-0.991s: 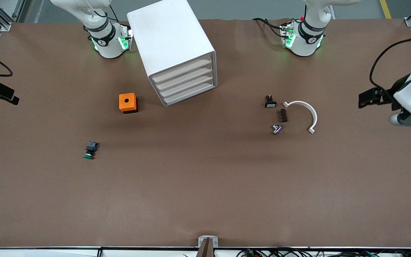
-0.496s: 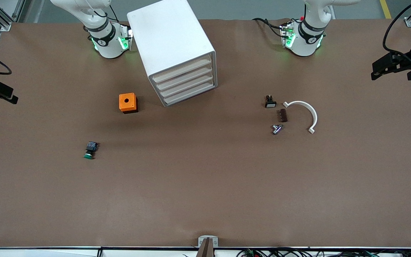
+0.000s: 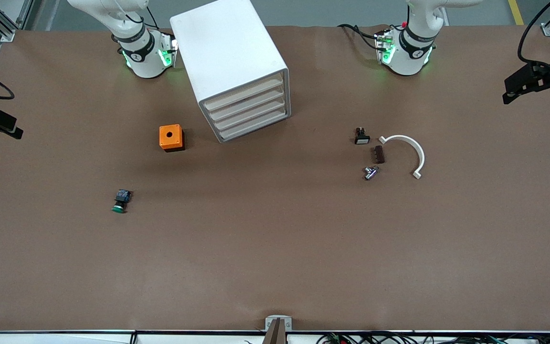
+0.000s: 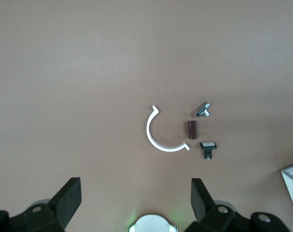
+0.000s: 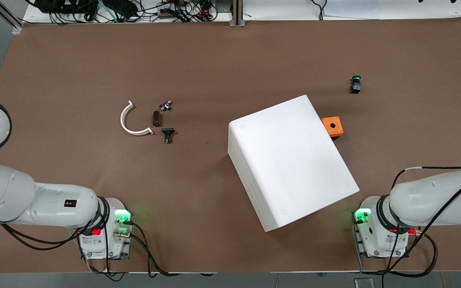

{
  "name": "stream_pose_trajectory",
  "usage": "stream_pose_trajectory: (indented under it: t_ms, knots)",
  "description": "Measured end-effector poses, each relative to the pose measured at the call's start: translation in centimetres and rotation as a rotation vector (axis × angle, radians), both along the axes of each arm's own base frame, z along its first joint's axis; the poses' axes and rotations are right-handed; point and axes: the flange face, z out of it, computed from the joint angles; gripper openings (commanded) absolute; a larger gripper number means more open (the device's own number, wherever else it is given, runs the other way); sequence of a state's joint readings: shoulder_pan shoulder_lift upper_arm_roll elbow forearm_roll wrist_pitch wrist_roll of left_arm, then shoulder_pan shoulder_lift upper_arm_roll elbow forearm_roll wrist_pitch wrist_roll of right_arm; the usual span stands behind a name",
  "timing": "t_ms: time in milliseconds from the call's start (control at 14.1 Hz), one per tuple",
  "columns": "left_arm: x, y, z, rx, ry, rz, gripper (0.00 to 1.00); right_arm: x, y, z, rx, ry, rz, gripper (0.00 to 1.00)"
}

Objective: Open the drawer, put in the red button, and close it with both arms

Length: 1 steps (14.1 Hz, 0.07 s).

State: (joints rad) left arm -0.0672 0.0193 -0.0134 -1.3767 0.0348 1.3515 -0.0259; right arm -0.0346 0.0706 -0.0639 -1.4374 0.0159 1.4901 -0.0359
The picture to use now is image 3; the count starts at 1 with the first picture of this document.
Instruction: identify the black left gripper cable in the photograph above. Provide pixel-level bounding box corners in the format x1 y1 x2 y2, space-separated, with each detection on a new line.
518 0 550 66

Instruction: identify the orange button box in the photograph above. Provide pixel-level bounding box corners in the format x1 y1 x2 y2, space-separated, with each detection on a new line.
159 124 185 153

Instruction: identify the grey metal bracket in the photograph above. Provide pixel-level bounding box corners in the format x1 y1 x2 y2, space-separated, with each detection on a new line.
265 315 293 332

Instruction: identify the tangled cable bundle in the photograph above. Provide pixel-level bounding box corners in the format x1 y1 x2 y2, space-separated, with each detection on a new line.
317 331 550 344

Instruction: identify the black arm base cable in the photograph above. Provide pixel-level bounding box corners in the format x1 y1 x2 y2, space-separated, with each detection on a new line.
338 23 386 51

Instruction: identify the green mushroom push button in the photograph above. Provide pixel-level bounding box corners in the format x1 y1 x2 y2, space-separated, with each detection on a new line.
111 189 133 214

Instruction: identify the white curved plastic bracket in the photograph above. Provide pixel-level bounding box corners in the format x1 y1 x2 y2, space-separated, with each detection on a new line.
379 135 426 180

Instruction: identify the white table edge rail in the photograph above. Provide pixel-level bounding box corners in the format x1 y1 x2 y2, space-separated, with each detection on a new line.
0 331 550 344

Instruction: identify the brown bar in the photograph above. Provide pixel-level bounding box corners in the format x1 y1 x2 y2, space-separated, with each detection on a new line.
262 319 288 344

